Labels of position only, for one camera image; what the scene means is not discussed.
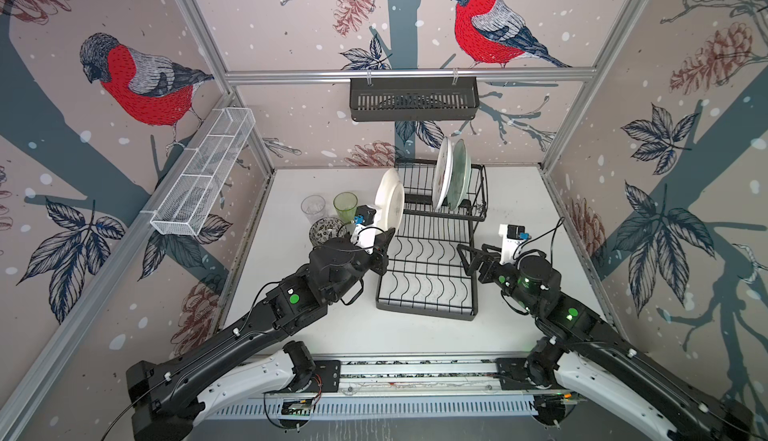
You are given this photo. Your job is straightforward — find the cream plate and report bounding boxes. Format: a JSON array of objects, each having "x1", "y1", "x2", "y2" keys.
[{"x1": 374, "y1": 168, "x2": 405, "y2": 231}]

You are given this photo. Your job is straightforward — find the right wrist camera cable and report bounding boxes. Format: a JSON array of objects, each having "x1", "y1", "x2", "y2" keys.
[{"x1": 518, "y1": 217, "x2": 566, "y2": 262}]

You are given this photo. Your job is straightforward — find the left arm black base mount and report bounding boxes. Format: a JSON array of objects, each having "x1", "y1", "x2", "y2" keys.
[{"x1": 282, "y1": 341, "x2": 341, "y2": 394}]

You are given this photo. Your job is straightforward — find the black wire dish rack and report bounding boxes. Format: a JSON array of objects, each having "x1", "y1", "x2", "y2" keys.
[{"x1": 375, "y1": 160, "x2": 488, "y2": 321}]

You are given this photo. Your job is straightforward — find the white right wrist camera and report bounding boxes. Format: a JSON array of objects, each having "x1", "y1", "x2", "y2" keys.
[{"x1": 499, "y1": 224, "x2": 529, "y2": 264}]

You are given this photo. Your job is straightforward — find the pink floral bowl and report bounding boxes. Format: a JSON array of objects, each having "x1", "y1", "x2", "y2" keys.
[{"x1": 308, "y1": 217, "x2": 346, "y2": 247}]

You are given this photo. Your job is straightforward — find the horizontal aluminium frame bar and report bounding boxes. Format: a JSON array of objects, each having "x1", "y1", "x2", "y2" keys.
[{"x1": 224, "y1": 67, "x2": 597, "y2": 86}]

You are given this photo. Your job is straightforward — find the white patterned plate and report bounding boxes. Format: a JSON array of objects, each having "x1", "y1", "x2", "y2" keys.
[{"x1": 432, "y1": 138, "x2": 453, "y2": 211}]

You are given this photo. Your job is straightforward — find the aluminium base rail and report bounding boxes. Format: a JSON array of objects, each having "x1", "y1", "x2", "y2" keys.
[{"x1": 176, "y1": 353, "x2": 586, "y2": 421}]

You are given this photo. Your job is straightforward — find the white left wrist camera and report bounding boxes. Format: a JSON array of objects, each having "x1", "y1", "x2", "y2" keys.
[{"x1": 351, "y1": 218, "x2": 379, "y2": 253}]

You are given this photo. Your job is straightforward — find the green glass tumbler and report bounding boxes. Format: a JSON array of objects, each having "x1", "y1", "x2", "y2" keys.
[{"x1": 333, "y1": 192, "x2": 358, "y2": 224}]

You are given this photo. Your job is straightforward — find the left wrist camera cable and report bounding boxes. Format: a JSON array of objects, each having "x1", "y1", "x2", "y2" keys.
[{"x1": 335, "y1": 224, "x2": 385, "y2": 247}]

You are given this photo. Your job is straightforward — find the clear plastic cup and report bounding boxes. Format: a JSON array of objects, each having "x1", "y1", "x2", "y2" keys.
[{"x1": 301, "y1": 195, "x2": 326, "y2": 224}]

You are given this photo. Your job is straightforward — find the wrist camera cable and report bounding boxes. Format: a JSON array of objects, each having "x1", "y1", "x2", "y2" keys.
[
  {"x1": 335, "y1": 224, "x2": 385, "y2": 247},
  {"x1": 518, "y1": 217, "x2": 566, "y2": 262}
]

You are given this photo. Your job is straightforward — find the pale green plate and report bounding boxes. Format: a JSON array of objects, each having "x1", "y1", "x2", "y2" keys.
[{"x1": 447, "y1": 140, "x2": 471, "y2": 211}]

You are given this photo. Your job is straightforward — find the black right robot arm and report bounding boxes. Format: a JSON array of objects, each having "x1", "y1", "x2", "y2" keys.
[{"x1": 458, "y1": 245, "x2": 758, "y2": 440}]

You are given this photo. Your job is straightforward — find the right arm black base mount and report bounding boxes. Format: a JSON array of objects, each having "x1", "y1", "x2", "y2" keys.
[{"x1": 495, "y1": 337, "x2": 566, "y2": 390}]

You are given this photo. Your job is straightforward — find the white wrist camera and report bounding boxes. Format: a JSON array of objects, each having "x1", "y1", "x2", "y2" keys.
[
  {"x1": 351, "y1": 218, "x2": 379, "y2": 253},
  {"x1": 499, "y1": 224, "x2": 529, "y2": 264}
]

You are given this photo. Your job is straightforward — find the white mesh wall shelf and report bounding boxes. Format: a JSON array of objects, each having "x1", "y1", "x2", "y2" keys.
[{"x1": 150, "y1": 107, "x2": 255, "y2": 236}]

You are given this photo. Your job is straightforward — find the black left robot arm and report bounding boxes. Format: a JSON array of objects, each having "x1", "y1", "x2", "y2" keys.
[{"x1": 126, "y1": 206, "x2": 403, "y2": 440}]

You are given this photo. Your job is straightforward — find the black hanging wall basket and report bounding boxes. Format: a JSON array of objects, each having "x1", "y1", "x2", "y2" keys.
[{"x1": 349, "y1": 77, "x2": 480, "y2": 122}]

